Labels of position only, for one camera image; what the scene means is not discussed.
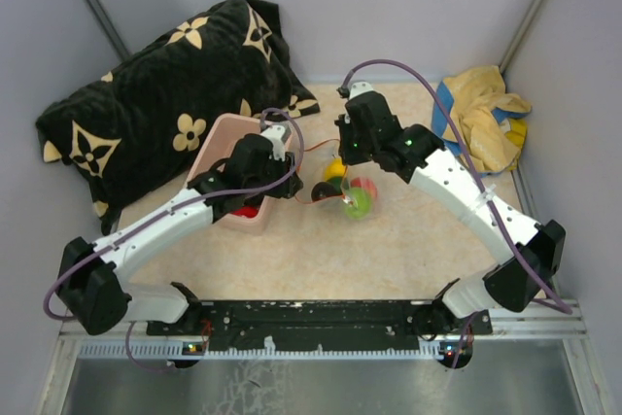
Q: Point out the yellow blue crumpled cloth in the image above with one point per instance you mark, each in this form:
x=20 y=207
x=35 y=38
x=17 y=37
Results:
x=490 y=119

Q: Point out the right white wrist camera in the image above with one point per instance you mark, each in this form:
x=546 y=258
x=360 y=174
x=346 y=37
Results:
x=357 y=89

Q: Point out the black floral pillow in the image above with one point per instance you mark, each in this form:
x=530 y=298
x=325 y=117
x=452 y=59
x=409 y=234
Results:
x=142 y=123

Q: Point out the light green apple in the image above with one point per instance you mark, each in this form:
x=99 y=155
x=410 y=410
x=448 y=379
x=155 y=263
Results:
x=359 y=203

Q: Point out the pink plastic bin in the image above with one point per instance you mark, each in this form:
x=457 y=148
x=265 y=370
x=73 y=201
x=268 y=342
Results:
x=214 y=143

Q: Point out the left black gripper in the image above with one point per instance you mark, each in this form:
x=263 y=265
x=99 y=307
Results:
x=289 y=191

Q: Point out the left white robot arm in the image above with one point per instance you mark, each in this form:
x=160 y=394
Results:
x=94 y=278

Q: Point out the aluminium frame bar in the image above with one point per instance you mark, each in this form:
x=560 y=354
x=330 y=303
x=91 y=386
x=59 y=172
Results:
x=536 y=323

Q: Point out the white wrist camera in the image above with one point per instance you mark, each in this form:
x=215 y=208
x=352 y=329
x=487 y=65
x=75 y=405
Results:
x=357 y=89
x=278 y=135

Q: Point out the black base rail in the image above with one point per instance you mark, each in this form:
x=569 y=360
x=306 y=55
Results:
x=310 y=325

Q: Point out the dark purple plum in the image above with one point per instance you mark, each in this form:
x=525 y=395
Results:
x=323 y=190

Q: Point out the red yellow apple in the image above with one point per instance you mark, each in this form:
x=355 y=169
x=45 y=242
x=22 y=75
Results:
x=366 y=184

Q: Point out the red chili pepper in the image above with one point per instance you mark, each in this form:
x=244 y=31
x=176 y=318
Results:
x=248 y=212

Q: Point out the clear zip top bag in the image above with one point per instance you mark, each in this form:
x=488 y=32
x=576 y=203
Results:
x=311 y=170

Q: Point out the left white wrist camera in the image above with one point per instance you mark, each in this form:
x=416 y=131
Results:
x=278 y=135

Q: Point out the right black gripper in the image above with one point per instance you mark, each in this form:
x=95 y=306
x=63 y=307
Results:
x=349 y=157

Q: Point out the yellow lemon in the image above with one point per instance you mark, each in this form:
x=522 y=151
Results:
x=335 y=169

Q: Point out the right corner frame post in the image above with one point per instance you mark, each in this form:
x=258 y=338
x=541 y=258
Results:
x=521 y=33

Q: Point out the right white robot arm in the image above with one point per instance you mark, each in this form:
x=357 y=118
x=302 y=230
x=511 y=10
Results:
x=527 y=253

